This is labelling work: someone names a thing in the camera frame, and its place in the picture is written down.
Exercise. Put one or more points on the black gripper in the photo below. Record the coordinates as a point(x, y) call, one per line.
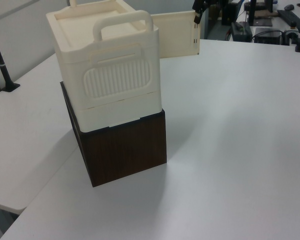
point(198, 3)

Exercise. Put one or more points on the cream cabinet door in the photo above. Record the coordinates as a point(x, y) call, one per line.
point(175, 35)

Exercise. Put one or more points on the cream plastic storage cabinet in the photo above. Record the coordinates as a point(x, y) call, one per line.
point(115, 82)

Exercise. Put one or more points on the brown wooden cupboard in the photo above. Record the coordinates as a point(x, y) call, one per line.
point(215, 10)

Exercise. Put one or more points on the black computer tower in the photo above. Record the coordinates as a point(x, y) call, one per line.
point(230, 12)

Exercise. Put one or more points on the black power supply unit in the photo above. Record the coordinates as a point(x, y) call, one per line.
point(240, 32)

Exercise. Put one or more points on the black monitor stand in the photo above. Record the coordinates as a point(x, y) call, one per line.
point(252, 12)

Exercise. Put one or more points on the black electronics box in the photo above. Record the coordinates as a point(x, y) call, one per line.
point(267, 37)

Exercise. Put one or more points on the black computer mouse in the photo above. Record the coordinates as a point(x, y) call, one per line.
point(289, 7)

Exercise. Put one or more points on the dark wooden box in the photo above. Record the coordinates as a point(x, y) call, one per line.
point(125, 150)

